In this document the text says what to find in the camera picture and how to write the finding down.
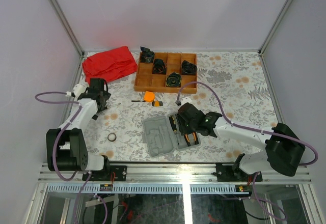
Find rolled dark belt bottom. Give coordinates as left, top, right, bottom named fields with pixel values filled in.
left=166, top=72, right=182, bottom=88

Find aluminium mounting rail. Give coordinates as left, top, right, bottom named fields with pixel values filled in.
left=38, top=162, right=313, bottom=184

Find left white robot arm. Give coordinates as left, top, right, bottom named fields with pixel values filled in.
left=46, top=78, right=112, bottom=181

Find red folded cloth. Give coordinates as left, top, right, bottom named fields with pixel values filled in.
left=82, top=46, right=138, bottom=83

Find rolled dark belt upper left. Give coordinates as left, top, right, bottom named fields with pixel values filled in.
left=152, top=59, right=167, bottom=75

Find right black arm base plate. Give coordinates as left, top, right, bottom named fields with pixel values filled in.
left=215, top=163, right=255, bottom=182

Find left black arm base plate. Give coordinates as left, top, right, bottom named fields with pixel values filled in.
left=90, top=165, right=127, bottom=183

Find rolled dark belt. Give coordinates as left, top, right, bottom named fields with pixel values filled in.
left=152, top=59, right=167, bottom=75
left=166, top=72, right=182, bottom=88
left=181, top=60, right=197, bottom=76

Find white slotted cable duct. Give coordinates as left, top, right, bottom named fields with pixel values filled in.
left=47, top=183, right=249, bottom=195

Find orange handled pliers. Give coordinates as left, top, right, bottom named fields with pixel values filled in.
left=184, top=132, right=199, bottom=147

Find wooden compartment tray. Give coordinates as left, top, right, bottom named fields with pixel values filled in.
left=134, top=52, right=199, bottom=94

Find rolled dark belt outside tray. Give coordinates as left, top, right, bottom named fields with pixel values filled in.
left=140, top=46, right=155, bottom=64

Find orange hex key set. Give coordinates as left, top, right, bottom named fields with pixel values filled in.
left=152, top=100, right=163, bottom=107

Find grey plastic tool case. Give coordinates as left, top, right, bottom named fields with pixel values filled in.
left=142, top=113, right=201, bottom=157

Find black yellow phillips screwdriver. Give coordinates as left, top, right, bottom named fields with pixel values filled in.
left=169, top=116, right=178, bottom=134

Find rolled dark belt right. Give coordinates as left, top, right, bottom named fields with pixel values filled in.
left=181, top=60, right=197, bottom=76

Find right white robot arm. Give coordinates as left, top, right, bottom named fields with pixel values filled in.
left=177, top=102, right=305, bottom=181

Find orange tape measure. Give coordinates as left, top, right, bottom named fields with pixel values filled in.
left=132, top=91, right=155, bottom=102

